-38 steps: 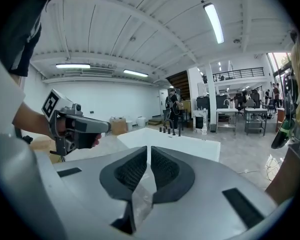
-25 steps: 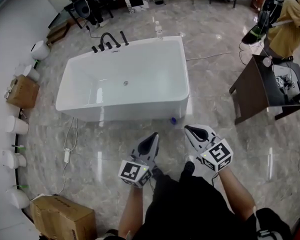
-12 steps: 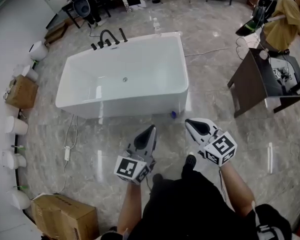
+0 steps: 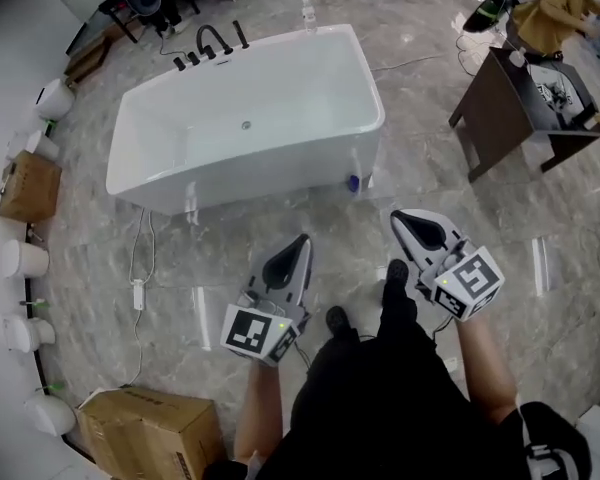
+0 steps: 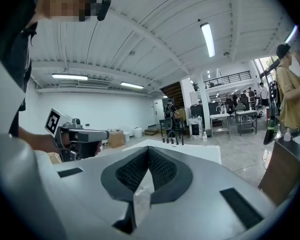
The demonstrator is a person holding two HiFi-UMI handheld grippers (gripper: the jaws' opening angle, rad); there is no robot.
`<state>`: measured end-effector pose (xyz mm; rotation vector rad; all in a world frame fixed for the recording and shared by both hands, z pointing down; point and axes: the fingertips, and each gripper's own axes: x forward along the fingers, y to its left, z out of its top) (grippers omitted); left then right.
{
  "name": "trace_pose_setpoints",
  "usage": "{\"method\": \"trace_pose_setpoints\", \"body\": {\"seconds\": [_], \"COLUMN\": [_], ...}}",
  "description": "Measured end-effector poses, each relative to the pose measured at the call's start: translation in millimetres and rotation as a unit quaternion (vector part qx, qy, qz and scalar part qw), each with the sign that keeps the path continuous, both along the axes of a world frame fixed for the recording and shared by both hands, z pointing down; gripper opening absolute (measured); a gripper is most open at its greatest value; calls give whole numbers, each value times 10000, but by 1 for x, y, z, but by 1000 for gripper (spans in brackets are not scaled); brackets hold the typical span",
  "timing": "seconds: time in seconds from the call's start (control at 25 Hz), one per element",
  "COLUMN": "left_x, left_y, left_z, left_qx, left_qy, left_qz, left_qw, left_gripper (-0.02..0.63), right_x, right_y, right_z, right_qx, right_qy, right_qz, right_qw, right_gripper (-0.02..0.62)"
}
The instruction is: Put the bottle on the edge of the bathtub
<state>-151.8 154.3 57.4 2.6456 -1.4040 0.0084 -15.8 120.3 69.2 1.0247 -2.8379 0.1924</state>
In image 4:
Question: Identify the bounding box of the white bathtub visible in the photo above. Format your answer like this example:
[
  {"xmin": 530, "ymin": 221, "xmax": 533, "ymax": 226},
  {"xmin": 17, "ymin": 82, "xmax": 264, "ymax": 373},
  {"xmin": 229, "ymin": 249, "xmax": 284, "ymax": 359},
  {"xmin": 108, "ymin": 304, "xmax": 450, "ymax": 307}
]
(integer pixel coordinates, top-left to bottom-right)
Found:
[{"xmin": 104, "ymin": 22, "xmax": 387, "ymax": 217}]

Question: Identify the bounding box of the white toilet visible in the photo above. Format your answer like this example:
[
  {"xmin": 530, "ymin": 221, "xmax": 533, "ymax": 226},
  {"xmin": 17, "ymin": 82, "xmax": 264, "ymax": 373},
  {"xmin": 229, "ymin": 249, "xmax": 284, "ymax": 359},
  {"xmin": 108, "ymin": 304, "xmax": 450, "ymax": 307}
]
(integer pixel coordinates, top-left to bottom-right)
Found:
[
  {"xmin": 24, "ymin": 130, "xmax": 62, "ymax": 162},
  {"xmin": 23, "ymin": 392, "xmax": 78, "ymax": 438},
  {"xmin": 1, "ymin": 239, "xmax": 51, "ymax": 280},
  {"xmin": 2, "ymin": 314, "xmax": 57, "ymax": 354},
  {"xmin": 33, "ymin": 77, "xmax": 77, "ymax": 121}
]

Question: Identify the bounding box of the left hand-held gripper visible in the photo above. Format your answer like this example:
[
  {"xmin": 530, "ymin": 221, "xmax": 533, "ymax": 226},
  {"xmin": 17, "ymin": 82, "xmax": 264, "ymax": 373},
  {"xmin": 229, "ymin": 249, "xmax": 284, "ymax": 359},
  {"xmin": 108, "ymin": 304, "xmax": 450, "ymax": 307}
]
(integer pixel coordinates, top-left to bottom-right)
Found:
[{"xmin": 219, "ymin": 234, "xmax": 314, "ymax": 368}]

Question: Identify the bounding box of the dark wooden table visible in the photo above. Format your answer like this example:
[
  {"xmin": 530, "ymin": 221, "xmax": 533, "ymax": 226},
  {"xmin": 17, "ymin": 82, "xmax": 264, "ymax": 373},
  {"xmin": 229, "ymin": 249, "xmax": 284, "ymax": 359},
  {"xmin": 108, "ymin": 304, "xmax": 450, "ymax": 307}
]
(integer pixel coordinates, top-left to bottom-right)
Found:
[{"xmin": 448, "ymin": 45, "xmax": 600, "ymax": 184}]

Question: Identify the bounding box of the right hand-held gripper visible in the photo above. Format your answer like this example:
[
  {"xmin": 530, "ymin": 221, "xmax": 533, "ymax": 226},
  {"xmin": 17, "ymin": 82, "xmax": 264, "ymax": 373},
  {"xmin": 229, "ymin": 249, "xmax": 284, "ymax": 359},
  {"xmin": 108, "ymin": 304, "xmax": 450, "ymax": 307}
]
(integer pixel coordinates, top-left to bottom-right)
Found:
[{"xmin": 390, "ymin": 209, "xmax": 506, "ymax": 323}]

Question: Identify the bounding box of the black bag with green stripe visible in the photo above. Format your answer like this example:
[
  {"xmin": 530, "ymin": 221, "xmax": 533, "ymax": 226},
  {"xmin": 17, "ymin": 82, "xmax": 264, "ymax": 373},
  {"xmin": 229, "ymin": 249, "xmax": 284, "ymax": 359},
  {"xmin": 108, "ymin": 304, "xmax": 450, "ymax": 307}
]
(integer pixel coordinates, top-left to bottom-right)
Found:
[{"xmin": 462, "ymin": 0, "xmax": 512, "ymax": 35}]

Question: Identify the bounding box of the person's left forearm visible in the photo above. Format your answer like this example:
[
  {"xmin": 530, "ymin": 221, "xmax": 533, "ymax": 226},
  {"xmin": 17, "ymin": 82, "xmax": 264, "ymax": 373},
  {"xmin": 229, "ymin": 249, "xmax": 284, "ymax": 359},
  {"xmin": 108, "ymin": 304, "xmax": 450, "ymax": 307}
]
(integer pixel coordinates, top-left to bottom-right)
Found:
[{"xmin": 233, "ymin": 360, "xmax": 284, "ymax": 465}]

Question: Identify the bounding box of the black hand shower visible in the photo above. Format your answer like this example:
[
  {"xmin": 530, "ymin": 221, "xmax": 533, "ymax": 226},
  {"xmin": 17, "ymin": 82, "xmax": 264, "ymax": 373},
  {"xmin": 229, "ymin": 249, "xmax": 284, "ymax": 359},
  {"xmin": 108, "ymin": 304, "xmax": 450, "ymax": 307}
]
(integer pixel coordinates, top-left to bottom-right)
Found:
[{"xmin": 231, "ymin": 19, "xmax": 252, "ymax": 51}]

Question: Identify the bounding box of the white power cable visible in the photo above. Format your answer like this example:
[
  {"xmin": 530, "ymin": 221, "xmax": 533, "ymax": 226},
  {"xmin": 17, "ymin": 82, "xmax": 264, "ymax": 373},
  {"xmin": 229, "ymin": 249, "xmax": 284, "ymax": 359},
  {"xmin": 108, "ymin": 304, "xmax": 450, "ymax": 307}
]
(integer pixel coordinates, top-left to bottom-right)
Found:
[{"xmin": 128, "ymin": 207, "xmax": 157, "ymax": 387}]

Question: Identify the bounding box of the person's right black shoe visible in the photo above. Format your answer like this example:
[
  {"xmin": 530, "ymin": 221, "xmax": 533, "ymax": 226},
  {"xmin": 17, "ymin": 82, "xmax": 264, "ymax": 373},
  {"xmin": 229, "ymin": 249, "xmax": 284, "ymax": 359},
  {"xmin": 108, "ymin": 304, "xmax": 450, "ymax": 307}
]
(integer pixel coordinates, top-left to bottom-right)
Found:
[{"xmin": 385, "ymin": 258, "xmax": 411, "ymax": 290}]

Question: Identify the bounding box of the small cardboard box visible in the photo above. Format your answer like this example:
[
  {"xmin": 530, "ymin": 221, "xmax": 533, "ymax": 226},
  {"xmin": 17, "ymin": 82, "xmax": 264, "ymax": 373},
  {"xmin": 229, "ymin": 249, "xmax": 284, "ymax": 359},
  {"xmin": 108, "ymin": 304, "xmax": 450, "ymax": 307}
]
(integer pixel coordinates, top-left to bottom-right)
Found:
[{"xmin": 0, "ymin": 150, "xmax": 63, "ymax": 224}]

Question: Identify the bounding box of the large cardboard box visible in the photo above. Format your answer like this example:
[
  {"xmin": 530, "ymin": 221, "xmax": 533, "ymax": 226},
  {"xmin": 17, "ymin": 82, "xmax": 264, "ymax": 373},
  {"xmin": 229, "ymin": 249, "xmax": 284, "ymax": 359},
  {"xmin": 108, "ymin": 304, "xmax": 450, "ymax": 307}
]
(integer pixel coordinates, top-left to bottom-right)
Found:
[{"xmin": 74, "ymin": 386, "xmax": 229, "ymax": 480}]

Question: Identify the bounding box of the clear plastic bottle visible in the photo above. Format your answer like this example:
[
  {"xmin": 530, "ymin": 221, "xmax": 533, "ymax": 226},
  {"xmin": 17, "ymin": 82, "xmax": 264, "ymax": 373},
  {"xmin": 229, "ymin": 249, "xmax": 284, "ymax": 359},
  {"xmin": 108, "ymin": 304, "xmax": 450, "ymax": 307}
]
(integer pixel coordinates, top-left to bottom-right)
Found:
[{"xmin": 301, "ymin": 0, "xmax": 319, "ymax": 36}]

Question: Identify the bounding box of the person's left black shoe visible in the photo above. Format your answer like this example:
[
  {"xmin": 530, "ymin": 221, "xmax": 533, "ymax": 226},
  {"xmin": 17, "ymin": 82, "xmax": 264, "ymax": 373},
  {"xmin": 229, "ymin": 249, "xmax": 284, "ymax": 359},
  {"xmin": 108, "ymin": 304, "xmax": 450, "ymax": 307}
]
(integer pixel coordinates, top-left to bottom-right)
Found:
[{"xmin": 325, "ymin": 305, "xmax": 352, "ymax": 338}]

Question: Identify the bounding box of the person's right forearm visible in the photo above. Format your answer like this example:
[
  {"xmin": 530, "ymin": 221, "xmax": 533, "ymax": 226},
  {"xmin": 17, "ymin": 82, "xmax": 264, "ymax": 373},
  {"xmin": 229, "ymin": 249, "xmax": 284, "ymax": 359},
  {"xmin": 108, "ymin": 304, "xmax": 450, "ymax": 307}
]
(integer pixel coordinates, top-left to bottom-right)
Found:
[{"xmin": 454, "ymin": 312, "xmax": 519, "ymax": 425}]

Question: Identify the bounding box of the person's black shoe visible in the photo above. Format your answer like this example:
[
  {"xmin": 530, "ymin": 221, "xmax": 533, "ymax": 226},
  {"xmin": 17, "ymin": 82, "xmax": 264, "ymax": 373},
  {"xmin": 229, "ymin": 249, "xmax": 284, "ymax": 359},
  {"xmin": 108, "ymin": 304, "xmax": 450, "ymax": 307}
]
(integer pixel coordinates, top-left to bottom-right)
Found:
[
  {"xmin": 325, "ymin": 305, "xmax": 352, "ymax": 338},
  {"xmin": 385, "ymin": 258, "xmax": 411, "ymax": 290}
]

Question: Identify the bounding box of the person's black clothing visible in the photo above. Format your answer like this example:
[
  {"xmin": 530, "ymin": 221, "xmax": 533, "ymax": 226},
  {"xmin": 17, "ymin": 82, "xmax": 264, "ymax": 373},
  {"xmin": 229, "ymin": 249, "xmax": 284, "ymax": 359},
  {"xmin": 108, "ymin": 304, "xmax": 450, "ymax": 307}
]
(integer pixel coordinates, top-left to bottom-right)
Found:
[{"xmin": 204, "ymin": 280, "xmax": 594, "ymax": 480}]

